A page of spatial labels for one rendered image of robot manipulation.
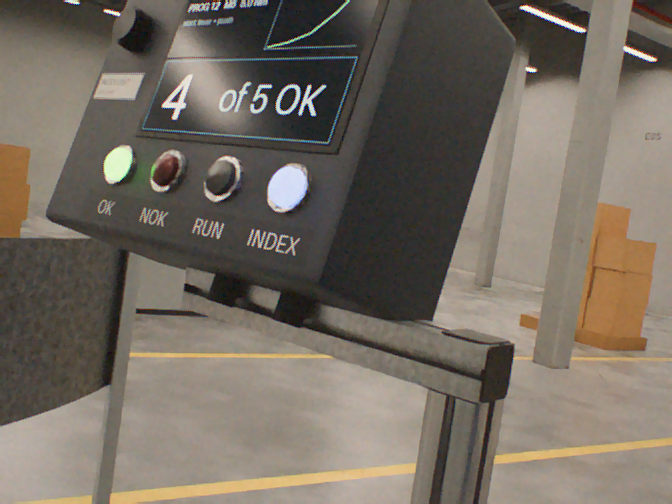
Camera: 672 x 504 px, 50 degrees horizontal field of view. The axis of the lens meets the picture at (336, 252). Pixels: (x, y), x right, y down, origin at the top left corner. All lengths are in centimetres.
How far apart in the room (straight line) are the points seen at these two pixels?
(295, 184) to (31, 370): 141
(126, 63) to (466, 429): 33
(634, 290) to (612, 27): 321
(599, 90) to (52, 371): 554
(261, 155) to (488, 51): 15
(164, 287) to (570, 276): 343
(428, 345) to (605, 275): 829
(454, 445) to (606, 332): 822
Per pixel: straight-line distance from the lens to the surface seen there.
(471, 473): 38
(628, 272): 858
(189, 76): 47
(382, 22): 38
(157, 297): 615
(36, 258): 167
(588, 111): 665
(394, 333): 39
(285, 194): 36
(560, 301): 655
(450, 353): 37
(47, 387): 179
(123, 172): 47
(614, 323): 854
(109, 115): 52
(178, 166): 43
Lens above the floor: 111
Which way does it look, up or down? 4 degrees down
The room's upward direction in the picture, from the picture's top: 9 degrees clockwise
